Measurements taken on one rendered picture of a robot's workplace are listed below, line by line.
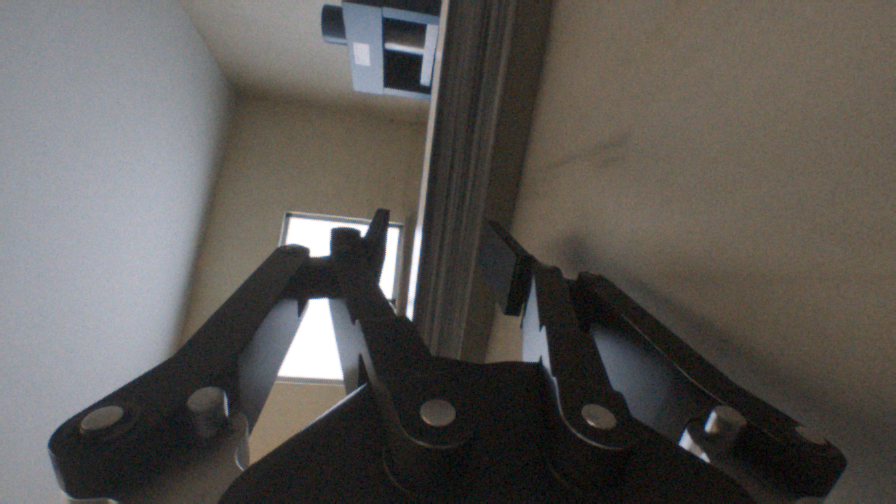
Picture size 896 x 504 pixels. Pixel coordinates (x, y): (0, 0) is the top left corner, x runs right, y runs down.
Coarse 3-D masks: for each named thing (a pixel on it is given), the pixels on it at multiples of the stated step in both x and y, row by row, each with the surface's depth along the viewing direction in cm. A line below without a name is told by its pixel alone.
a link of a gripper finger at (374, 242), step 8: (376, 216) 19; (384, 216) 19; (376, 224) 17; (384, 224) 17; (368, 232) 15; (376, 232) 16; (384, 232) 17; (368, 240) 14; (376, 240) 15; (384, 240) 18; (368, 248) 15; (376, 248) 15; (384, 248) 19; (368, 256) 15; (376, 256) 15; (384, 256) 20; (376, 264) 15; (376, 272) 15
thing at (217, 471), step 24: (192, 408) 6; (216, 408) 6; (192, 432) 6; (216, 432) 6; (240, 432) 6; (168, 456) 5; (192, 456) 5; (216, 456) 6; (240, 456) 6; (144, 480) 5; (168, 480) 5; (192, 480) 5; (216, 480) 5
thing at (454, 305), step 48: (480, 0) 30; (528, 0) 31; (480, 48) 32; (528, 48) 32; (480, 96) 33; (528, 96) 33; (480, 144) 34; (432, 192) 35; (480, 192) 36; (432, 240) 37; (480, 240) 37; (432, 288) 38; (480, 288) 39; (432, 336) 40; (480, 336) 41
